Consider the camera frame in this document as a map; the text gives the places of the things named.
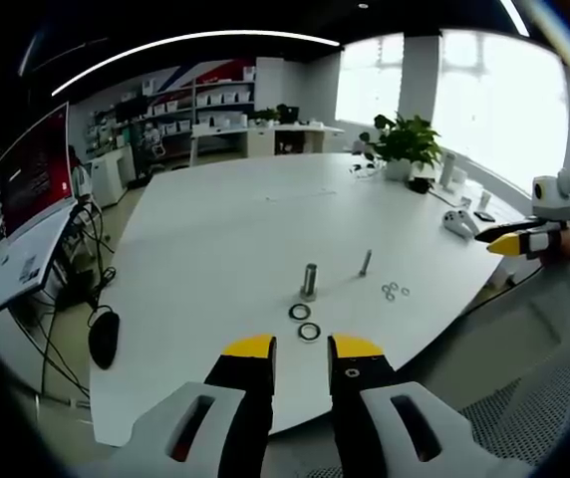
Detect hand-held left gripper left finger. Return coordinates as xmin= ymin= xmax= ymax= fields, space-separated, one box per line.
xmin=115 ymin=334 xmax=277 ymax=478

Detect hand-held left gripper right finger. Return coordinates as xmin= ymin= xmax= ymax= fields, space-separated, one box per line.
xmin=327 ymin=332 xmax=533 ymax=478

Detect thick steel threaded stud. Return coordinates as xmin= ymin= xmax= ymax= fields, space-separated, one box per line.
xmin=299 ymin=263 xmax=321 ymax=303

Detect white game controller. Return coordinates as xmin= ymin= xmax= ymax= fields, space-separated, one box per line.
xmin=442 ymin=208 xmax=481 ymax=241

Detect white cylinder cup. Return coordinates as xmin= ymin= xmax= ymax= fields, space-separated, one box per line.
xmin=438 ymin=151 xmax=458 ymax=188

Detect grey mesh office chair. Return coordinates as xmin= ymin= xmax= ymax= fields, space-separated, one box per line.
xmin=397 ymin=258 xmax=570 ymax=478

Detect green potted plant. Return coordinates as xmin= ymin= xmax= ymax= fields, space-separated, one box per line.
xmin=359 ymin=113 xmax=444 ymax=182

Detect black computer mouse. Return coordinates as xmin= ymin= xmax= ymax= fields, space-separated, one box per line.
xmin=87 ymin=310 xmax=122 ymax=371

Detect white low cabinet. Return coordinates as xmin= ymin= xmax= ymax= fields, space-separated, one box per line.
xmin=89 ymin=147 xmax=131 ymax=208

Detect white counter desk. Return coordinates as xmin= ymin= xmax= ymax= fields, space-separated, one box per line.
xmin=190 ymin=122 xmax=346 ymax=163

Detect shelf with white bins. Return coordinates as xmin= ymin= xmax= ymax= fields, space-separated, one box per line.
xmin=84 ymin=58 xmax=257 ymax=153

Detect large red-screen monitor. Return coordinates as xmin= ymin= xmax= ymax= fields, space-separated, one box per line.
xmin=0 ymin=101 xmax=76 ymax=241

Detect long ceiling light strip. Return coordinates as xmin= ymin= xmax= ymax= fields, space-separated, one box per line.
xmin=50 ymin=30 xmax=342 ymax=98

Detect black floor cables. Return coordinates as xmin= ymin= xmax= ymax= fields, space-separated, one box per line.
xmin=25 ymin=201 xmax=118 ymax=399

